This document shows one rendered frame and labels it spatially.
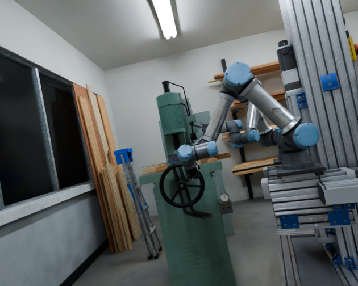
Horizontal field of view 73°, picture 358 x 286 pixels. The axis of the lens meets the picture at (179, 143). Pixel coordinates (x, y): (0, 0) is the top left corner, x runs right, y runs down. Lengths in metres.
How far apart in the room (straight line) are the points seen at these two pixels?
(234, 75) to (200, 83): 3.12
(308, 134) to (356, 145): 0.43
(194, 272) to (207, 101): 2.96
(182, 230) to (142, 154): 2.65
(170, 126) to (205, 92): 2.50
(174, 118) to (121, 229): 1.72
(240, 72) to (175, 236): 1.19
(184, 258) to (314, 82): 1.40
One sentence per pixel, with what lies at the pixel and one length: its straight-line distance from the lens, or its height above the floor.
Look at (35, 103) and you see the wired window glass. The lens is 2.77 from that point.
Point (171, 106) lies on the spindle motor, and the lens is 1.82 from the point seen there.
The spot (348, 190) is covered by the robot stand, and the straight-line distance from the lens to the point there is 1.29.
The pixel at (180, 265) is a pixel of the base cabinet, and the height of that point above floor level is 0.23.
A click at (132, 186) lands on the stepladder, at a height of 0.76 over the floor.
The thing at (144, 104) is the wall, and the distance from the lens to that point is 4.33.
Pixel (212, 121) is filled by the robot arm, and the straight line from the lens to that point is 1.30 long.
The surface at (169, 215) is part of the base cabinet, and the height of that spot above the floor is 0.59.
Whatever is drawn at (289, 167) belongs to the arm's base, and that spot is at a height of 0.83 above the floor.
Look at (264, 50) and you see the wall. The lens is 4.57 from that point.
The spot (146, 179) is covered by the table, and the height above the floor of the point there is 0.88.
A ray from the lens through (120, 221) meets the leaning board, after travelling 3.07.
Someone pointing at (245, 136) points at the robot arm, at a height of 1.03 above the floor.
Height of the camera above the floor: 1.03
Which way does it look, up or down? 2 degrees up
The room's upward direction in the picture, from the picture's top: 11 degrees counter-clockwise
